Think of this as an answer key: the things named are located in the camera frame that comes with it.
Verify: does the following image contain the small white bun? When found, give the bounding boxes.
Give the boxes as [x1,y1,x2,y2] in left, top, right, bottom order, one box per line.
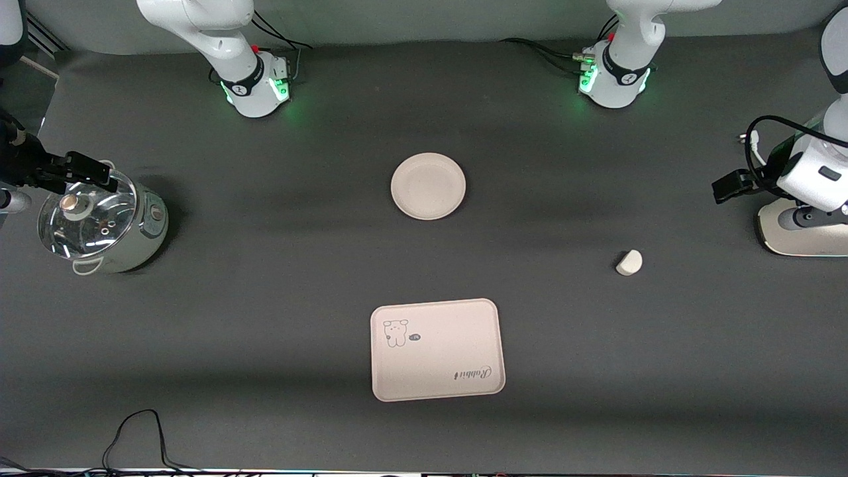
[615,249,644,277]

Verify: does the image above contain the round beige plate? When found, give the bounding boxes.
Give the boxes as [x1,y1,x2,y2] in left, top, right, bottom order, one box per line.
[390,152,467,221]

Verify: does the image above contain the beige tray with dog print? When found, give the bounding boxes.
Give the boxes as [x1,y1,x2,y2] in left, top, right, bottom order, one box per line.
[370,298,507,403]

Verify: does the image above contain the glass pot lid with knob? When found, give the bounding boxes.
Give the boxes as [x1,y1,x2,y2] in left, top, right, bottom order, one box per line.
[38,169,138,260]

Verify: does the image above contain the steel pot with glass lid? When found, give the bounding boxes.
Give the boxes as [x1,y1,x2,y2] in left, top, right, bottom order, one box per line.
[66,160,170,276]

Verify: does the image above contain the cream toaster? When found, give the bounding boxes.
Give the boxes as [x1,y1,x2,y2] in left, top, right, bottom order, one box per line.
[757,197,848,258]

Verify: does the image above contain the dark grey table mat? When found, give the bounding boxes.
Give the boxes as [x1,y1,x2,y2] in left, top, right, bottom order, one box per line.
[0,25,848,474]

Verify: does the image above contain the white toaster cable with plug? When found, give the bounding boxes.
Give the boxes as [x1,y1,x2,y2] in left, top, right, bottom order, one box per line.
[739,131,770,166]

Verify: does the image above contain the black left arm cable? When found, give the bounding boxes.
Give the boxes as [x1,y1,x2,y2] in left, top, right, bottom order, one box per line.
[745,115,848,185]

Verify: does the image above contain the aluminium frame rail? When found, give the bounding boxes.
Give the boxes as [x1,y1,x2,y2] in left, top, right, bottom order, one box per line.
[20,12,68,83]

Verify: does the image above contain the black left arm base cables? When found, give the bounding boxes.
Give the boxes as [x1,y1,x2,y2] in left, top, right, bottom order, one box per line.
[499,13,620,75]

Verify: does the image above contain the black looped cable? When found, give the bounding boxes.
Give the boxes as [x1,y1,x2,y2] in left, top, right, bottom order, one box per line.
[102,409,199,472]

